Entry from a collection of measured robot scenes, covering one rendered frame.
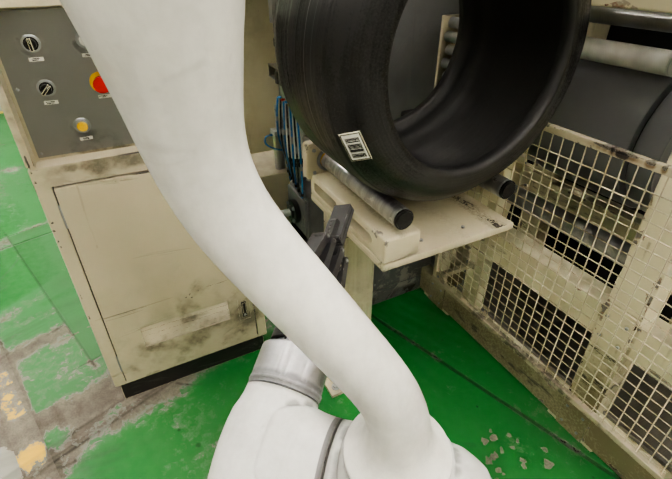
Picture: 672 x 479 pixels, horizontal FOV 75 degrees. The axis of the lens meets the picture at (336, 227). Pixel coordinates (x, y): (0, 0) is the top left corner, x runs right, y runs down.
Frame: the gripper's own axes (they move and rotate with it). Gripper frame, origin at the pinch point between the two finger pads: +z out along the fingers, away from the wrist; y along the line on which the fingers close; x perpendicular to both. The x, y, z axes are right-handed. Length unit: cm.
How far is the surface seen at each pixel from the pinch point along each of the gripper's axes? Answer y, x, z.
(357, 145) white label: -2.0, 0.1, 15.6
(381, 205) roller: 16.2, -3.5, 18.2
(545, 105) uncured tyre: 18, 27, 42
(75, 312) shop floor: 55, -167, 11
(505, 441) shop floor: 117, 3, 1
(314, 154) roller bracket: 14.6, -25.5, 36.8
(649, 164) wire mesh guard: 33, 44, 37
